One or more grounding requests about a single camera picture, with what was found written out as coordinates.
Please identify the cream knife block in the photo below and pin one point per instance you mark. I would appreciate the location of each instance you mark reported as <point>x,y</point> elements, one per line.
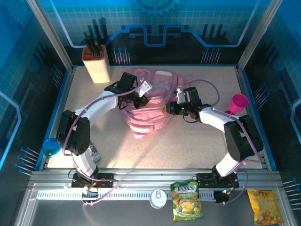
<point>97,68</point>

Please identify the pink student backpack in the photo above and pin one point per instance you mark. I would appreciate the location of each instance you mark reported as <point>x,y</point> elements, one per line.
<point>145,115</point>

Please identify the blue green plastic bowl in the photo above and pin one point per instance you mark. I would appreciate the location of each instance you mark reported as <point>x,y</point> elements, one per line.
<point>51,147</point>

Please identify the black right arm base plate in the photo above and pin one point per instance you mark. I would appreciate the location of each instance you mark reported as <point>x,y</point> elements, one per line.
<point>202,176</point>

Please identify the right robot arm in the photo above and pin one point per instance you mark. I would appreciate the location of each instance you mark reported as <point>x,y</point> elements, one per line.
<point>211,117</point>

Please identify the yellow snack bag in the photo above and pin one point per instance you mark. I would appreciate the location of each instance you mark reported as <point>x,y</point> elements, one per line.
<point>265,207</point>

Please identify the green Fox's candy bag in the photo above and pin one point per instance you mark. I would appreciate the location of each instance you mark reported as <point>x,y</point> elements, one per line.
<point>187,202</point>

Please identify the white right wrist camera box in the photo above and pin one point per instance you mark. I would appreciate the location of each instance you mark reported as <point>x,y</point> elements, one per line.
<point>181,96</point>

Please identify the white striped drink can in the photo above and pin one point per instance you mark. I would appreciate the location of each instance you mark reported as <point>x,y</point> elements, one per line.
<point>95,153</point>

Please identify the white can lid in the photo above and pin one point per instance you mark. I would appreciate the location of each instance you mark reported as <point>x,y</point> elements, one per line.
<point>158,198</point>

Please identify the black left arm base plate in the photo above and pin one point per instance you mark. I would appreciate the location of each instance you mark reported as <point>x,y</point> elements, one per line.
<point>108,176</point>

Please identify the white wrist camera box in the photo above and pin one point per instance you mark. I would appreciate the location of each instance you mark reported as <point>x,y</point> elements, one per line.
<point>144,88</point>
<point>181,96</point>

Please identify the aluminium cage frame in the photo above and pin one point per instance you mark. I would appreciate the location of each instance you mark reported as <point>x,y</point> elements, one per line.
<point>150,175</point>

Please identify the pink plastic goblet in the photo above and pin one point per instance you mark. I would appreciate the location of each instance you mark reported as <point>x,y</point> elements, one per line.
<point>240,102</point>

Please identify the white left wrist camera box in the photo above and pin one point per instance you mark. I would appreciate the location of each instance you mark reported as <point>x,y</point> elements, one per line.
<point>144,88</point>

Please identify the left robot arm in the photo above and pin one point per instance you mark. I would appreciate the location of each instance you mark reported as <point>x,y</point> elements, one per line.
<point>98,106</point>

